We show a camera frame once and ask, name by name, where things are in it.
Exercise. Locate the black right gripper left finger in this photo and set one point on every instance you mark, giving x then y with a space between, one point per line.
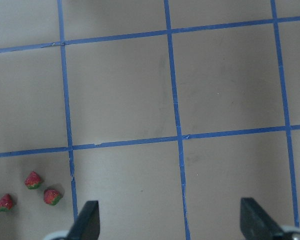
87 225

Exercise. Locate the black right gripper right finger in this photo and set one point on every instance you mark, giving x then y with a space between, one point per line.
255 223

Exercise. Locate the red strawberry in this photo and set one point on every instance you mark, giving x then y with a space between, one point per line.
33 181
51 196
6 203

